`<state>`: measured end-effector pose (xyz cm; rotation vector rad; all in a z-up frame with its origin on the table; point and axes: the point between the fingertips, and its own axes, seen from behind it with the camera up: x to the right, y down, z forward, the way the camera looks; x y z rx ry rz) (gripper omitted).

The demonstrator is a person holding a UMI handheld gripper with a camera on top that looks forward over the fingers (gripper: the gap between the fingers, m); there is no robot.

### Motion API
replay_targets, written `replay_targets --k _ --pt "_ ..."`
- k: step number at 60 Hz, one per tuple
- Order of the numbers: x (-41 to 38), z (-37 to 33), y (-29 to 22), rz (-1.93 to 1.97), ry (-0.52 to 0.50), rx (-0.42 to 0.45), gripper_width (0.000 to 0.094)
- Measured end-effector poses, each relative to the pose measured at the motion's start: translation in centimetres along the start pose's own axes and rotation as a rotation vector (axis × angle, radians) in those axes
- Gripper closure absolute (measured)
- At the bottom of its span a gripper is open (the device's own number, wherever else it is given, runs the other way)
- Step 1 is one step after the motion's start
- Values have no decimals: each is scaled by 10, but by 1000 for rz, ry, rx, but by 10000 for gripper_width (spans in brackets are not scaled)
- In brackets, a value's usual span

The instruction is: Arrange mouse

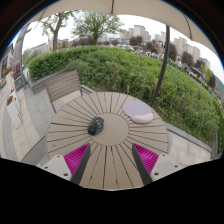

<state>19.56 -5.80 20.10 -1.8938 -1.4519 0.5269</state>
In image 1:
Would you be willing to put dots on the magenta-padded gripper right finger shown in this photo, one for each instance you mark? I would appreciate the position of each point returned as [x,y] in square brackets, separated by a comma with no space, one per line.
[146,159]

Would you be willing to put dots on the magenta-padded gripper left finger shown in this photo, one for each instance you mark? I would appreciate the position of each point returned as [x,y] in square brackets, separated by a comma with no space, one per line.
[76,159]

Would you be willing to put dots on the black computer mouse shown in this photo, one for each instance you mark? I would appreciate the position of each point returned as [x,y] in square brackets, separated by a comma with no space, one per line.
[96,125]

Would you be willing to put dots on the lilac mouse pad with wrist rest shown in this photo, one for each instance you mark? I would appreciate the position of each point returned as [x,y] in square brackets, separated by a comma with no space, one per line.
[136,110]

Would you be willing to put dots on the slatted brown outdoor chair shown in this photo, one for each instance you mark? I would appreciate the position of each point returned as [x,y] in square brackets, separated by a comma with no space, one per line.
[63,85]

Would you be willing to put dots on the dark curved umbrella pole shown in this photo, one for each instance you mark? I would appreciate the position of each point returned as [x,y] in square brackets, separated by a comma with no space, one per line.
[161,66]

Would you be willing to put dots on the dark standing sign board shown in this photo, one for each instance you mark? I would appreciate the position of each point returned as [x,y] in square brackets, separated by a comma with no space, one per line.
[18,66]

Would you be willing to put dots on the group of apartment buildings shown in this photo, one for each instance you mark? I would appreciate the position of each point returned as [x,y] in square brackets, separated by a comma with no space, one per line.
[160,43]

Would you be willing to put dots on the thin sparse tree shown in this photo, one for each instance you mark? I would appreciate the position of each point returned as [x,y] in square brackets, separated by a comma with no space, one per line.
[56,26]

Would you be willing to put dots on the broad leafy tree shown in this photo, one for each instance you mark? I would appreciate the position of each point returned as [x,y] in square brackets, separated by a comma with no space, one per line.
[96,24]

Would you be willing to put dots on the beige umbrella canopy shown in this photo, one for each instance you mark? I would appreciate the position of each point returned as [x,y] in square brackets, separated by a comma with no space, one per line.
[133,9]

